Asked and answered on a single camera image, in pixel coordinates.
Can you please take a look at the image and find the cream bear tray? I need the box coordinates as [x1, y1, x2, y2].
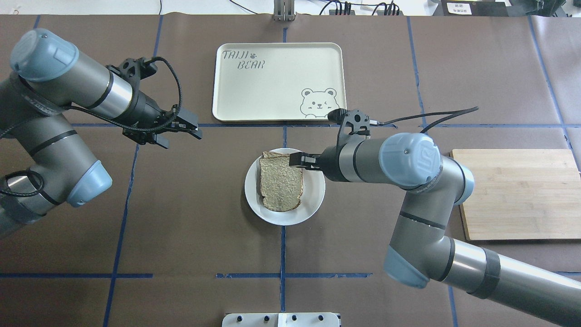
[212, 43, 346, 122]

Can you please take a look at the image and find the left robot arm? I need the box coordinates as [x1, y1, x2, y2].
[0, 28, 202, 238]

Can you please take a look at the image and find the wooden cutting board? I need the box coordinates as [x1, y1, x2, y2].
[451, 149, 581, 241]

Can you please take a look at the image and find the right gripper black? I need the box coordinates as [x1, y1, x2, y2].
[289, 148, 343, 182]

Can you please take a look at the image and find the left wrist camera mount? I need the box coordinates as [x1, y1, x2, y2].
[105, 57, 158, 82]

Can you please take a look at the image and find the aluminium frame post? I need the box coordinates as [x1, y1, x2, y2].
[272, 0, 296, 21]

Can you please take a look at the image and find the bread slice under egg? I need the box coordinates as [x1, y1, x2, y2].
[263, 151, 290, 158]

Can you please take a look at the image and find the bread slice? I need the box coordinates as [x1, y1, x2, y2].
[263, 151, 290, 158]
[259, 156, 303, 213]

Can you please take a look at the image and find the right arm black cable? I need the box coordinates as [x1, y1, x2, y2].
[336, 106, 480, 150]

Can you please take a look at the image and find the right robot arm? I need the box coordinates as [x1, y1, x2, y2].
[288, 133, 581, 327]

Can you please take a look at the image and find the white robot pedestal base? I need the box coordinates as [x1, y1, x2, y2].
[222, 312, 342, 327]

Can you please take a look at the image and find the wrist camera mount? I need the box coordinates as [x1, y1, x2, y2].
[105, 57, 158, 82]
[327, 108, 379, 139]

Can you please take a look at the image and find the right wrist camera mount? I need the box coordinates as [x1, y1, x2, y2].
[327, 108, 379, 139]

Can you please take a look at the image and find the white round plate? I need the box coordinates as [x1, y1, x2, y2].
[245, 155, 325, 226]

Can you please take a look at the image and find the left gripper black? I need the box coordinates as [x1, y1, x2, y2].
[122, 92, 203, 149]

